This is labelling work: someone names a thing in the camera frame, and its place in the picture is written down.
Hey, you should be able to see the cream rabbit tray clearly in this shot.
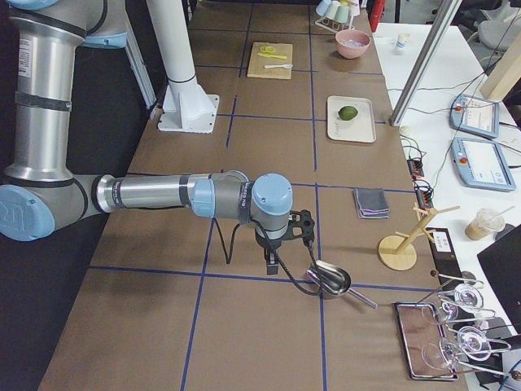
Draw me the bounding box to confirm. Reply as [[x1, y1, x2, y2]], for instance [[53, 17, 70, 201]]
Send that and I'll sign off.
[[326, 95, 376, 143]]

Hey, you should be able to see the teach pendant near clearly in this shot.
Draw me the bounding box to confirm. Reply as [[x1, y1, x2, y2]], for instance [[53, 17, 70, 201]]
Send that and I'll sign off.
[[451, 137, 516, 192]]

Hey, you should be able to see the teach pendant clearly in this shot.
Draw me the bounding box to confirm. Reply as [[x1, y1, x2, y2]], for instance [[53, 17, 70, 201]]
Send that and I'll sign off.
[[449, 94, 499, 139], [451, 137, 516, 192]]

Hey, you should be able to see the metal scoop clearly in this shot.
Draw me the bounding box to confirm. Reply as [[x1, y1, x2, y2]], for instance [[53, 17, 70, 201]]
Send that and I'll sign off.
[[306, 260, 378, 310]]

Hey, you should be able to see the black orange power strip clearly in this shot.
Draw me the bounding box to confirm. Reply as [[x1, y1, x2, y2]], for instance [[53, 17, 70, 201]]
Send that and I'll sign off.
[[406, 157, 434, 209]]

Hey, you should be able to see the pink bowl with ice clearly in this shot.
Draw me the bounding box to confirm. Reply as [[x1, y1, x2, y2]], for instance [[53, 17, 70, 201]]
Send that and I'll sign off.
[[335, 29, 371, 59]]

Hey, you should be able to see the metal tray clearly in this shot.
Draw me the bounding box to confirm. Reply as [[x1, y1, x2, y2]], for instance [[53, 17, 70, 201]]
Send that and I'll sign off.
[[393, 301, 458, 382]]

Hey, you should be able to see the white pastel cup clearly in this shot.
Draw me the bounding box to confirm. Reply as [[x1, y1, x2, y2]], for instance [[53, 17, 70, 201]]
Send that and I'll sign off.
[[325, 0, 340, 20]]

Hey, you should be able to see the black box with label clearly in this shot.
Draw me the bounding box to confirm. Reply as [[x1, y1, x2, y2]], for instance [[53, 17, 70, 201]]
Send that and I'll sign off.
[[428, 227, 462, 277]]

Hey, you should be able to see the yellow plastic knife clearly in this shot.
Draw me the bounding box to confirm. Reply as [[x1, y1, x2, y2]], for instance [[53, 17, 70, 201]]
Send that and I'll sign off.
[[257, 52, 287, 59]]

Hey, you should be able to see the wooden mug tree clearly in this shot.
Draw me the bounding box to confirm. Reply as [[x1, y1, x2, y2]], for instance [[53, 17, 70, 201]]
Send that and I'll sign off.
[[378, 203, 460, 271]]

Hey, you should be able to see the aluminium frame post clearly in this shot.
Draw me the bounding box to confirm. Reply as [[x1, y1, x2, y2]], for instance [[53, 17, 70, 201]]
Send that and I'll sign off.
[[389, 0, 462, 127]]

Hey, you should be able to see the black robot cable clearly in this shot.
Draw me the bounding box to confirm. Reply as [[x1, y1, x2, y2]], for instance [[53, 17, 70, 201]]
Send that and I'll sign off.
[[211, 211, 322, 297]]

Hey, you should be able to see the green lime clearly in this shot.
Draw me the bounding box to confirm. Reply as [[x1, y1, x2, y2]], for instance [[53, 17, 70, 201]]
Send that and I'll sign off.
[[338, 106, 359, 121]]

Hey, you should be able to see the wine glass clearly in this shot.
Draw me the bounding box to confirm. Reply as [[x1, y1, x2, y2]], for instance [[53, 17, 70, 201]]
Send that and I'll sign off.
[[437, 283, 483, 322], [421, 327, 491, 371]]

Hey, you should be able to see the white plastic spoon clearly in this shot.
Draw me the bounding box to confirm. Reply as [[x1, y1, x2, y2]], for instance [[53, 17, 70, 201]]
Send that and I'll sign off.
[[264, 64, 293, 69]]

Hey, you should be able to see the grey folded cloth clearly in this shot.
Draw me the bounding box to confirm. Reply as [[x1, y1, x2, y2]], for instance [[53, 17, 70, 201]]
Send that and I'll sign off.
[[353, 187, 390, 219]]

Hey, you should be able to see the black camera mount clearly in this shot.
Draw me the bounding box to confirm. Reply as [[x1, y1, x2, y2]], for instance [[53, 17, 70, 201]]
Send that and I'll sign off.
[[282, 209, 315, 248]]

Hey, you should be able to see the blue pastel cup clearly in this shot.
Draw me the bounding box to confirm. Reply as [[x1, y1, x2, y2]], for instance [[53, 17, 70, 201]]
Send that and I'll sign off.
[[316, 0, 331, 16]]

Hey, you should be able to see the cup rack with wooden handle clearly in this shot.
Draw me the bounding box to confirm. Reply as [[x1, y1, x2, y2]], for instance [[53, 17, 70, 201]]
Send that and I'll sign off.
[[315, 1, 360, 33]]

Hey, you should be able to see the bamboo cutting board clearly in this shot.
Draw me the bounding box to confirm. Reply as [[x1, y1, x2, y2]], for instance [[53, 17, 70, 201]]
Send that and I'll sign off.
[[247, 42, 293, 80]]

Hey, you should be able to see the teach pendant far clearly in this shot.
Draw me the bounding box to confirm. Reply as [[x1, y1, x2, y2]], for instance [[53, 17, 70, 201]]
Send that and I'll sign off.
[[449, 94, 499, 139]]

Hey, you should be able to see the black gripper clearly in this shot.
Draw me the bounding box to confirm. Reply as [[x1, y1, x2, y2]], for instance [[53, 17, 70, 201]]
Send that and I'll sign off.
[[255, 228, 282, 275]]

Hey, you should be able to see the green pastel cup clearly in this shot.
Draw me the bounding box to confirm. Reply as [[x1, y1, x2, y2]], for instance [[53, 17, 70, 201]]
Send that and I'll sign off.
[[334, 2, 349, 24]]

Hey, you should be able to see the wire glass rack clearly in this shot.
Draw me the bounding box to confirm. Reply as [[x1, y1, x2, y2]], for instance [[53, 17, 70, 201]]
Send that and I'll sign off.
[[415, 272, 520, 381]]

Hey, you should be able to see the paper cup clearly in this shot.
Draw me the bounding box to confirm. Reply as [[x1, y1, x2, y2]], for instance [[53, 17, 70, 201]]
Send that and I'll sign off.
[[395, 33, 410, 55]]

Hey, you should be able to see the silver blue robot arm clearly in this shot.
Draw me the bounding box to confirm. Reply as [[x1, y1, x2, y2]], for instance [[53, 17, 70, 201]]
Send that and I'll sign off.
[[1, 1, 293, 275]]

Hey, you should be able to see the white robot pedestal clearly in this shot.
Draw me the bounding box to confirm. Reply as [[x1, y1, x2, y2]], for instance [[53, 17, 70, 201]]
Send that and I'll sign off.
[[147, 0, 219, 134]]

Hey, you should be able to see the iced coffee cup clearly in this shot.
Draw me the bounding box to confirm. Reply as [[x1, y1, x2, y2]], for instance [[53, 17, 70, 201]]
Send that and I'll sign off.
[[465, 205, 515, 240]]

